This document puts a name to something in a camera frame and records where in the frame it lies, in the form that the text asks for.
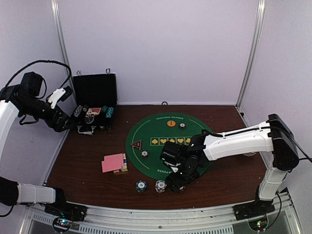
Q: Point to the aluminium front rail base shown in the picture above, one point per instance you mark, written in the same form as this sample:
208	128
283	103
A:
210	220

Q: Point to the green round poker mat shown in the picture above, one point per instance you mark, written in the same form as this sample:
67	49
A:
154	133

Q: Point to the blue green 50 chip stack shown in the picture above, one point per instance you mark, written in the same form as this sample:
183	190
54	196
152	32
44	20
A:
141	186

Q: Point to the brown chip stack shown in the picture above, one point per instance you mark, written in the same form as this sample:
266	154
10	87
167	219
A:
182	189
85	108

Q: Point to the boxed playing card deck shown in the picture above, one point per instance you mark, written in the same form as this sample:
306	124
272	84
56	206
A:
93	111

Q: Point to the clear acrylic dealer button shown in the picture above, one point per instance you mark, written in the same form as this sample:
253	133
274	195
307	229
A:
89	119

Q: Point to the brown chip stack in case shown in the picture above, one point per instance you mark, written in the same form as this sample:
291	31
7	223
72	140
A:
85	108

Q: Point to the blue beige 10 chip stack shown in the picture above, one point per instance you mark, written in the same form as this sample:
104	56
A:
160	186

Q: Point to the teal blue chip stack in case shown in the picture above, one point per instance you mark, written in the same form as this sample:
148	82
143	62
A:
109	112

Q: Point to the open card deck box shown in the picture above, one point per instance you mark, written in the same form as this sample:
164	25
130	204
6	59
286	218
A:
124	167

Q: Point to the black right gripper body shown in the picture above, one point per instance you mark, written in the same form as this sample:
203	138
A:
187	174

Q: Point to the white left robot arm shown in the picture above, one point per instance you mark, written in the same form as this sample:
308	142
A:
24	100

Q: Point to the pink playing cards pile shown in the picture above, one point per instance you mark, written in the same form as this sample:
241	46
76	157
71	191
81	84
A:
112	162

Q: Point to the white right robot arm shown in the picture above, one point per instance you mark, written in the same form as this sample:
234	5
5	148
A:
272	135

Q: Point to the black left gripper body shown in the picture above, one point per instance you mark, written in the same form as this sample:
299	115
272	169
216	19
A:
50	122

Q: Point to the red triangle marker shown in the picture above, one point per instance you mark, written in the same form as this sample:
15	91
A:
137	144

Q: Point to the dark blue green chip stack in case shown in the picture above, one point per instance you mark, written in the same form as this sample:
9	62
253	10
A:
104	109

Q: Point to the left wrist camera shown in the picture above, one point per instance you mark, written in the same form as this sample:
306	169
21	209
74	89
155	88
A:
60	94

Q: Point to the blue beige chip stack in case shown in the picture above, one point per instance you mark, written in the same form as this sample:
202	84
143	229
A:
78	111

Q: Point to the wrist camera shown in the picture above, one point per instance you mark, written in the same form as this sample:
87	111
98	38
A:
60	94
172	153

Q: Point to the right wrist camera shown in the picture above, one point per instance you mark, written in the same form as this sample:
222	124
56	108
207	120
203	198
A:
172	153

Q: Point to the black poker chip case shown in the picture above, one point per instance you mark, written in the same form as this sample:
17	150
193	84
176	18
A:
95	91

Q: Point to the orange big blind button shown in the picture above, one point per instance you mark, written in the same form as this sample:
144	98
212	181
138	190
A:
171	123

